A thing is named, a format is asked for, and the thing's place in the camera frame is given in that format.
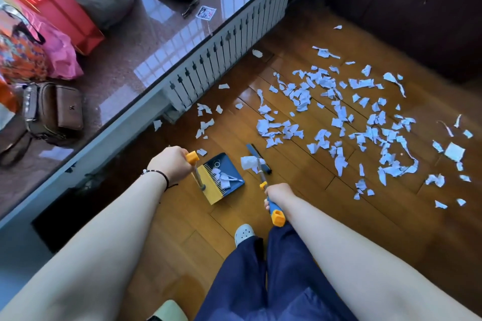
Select person's left forearm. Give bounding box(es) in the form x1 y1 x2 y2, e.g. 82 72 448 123
0 171 169 321

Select light grey clog shoe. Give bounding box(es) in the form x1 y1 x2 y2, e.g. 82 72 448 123
234 223 256 248

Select pink plastic bag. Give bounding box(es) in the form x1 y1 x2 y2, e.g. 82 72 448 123
14 0 84 81

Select white radiator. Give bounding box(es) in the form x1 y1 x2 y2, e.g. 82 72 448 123
162 0 295 124

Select black bead bracelet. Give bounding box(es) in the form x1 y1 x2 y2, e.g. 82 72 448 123
142 169 178 193

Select colourful patterned bag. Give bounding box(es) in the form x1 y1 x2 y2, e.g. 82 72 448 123
0 1 49 85

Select small printed square packet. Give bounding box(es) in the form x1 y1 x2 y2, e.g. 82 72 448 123
195 5 217 21

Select crumpled white paper piece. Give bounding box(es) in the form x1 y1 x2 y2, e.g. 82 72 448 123
240 155 261 173

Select navy blue trousers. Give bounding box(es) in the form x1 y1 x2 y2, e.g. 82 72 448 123
194 221 359 321

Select person's left hand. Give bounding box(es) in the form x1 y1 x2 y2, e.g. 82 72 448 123
147 146 195 184

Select pale green slipper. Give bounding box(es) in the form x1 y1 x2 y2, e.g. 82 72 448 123
147 299 189 321

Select brown leather handbag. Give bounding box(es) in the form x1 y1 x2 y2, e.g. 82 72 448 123
0 82 84 168

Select person's right forearm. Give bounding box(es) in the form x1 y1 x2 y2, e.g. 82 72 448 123
280 197 482 321

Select person's right hand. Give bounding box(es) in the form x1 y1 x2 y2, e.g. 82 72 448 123
264 183 298 216

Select orange and white bag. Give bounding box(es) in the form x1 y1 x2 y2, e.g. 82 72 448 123
0 77 20 131

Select red paper bag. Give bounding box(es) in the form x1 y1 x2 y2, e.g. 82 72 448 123
0 0 105 56

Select dark brown sofa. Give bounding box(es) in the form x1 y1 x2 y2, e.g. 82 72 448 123
323 0 482 85

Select paper scraps in dustpan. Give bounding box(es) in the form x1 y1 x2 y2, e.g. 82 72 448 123
210 160 244 190

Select blue and yellow dustpan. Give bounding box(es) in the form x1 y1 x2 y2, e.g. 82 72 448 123
185 151 246 206

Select blue broom with orange end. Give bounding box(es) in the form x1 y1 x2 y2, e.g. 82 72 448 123
246 143 287 228

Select scattered white paper scraps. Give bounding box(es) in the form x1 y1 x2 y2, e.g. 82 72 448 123
152 25 474 209

